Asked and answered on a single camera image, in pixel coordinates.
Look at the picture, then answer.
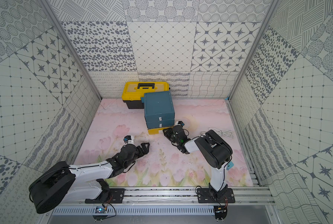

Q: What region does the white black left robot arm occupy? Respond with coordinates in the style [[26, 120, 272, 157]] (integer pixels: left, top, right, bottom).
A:
[[29, 142, 150, 214]]

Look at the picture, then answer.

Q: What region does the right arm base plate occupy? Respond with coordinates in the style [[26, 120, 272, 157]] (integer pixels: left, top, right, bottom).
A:
[[195, 186, 235, 204]]

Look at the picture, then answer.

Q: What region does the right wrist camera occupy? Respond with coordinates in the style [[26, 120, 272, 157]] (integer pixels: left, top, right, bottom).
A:
[[177, 121, 185, 127]]

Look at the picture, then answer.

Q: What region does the teal drawer cabinet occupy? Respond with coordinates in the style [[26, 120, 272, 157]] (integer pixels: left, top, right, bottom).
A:
[[144, 91, 175, 122]]

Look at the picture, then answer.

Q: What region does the yellow black toolbox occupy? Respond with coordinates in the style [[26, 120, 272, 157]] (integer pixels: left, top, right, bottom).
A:
[[122, 82, 170, 109]]

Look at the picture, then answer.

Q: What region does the white power cable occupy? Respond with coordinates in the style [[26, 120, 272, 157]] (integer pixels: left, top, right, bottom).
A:
[[200, 127, 235, 140]]

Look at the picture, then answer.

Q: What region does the yellow bottom drawer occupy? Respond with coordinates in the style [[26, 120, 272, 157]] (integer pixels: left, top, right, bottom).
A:
[[148, 127, 171, 135]]

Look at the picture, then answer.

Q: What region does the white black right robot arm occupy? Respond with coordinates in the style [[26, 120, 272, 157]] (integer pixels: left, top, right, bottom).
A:
[[163, 124, 233, 194]]

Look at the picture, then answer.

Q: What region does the teal power strip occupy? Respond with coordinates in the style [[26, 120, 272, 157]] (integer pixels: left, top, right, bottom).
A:
[[226, 161, 234, 170]]

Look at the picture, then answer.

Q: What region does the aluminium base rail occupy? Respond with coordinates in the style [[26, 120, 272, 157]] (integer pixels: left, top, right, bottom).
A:
[[44, 187, 276, 206]]

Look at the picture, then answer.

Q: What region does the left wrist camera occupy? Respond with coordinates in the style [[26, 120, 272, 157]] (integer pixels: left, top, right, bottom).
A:
[[123, 135, 134, 145]]

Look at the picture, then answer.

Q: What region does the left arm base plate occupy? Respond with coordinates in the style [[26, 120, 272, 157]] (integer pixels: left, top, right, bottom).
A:
[[84, 188, 125, 204]]

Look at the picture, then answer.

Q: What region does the white slotted cable duct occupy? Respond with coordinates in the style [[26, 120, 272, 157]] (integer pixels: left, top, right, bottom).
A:
[[53, 205, 214, 216]]

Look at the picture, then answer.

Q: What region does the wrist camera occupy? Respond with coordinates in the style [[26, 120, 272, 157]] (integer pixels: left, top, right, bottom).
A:
[[177, 121, 185, 127], [123, 135, 134, 145]]

